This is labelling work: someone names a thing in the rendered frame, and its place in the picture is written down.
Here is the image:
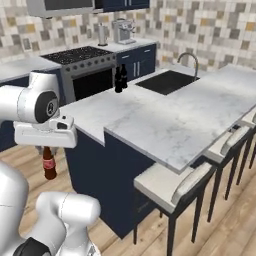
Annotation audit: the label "small dark bottle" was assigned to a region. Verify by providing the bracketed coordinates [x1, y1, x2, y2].
[120, 63, 129, 90]

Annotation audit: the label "navy island counter base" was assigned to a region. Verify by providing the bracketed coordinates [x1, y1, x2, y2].
[64, 131, 158, 240]

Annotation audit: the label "grey curved tap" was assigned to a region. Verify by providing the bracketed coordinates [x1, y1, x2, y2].
[176, 52, 200, 82]

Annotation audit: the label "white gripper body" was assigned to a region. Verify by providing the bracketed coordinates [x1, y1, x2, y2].
[13, 121, 79, 149]

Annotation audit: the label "white cushioned black bar stool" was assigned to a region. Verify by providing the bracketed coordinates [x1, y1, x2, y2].
[202, 124, 255, 223]
[132, 161, 218, 256]
[235, 108, 256, 186]

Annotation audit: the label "steel oven with black hob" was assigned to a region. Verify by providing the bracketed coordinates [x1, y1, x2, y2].
[41, 45, 118, 105]

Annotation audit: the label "brown bottle with red label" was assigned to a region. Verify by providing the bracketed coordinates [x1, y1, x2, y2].
[42, 145, 58, 181]

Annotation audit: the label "large dark bottle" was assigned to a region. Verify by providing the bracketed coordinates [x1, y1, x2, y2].
[114, 66, 124, 94]

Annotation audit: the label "navy base cupboards with handles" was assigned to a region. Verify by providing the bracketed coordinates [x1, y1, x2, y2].
[116, 43, 158, 82]

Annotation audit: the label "silver coffee machine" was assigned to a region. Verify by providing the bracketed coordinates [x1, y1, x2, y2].
[111, 18, 137, 46]

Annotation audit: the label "navy wall cupboards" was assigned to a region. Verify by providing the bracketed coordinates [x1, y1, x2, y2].
[94, 0, 151, 13]

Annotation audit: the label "black sink basin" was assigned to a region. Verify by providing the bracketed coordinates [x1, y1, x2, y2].
[135, 69, 201, 96]

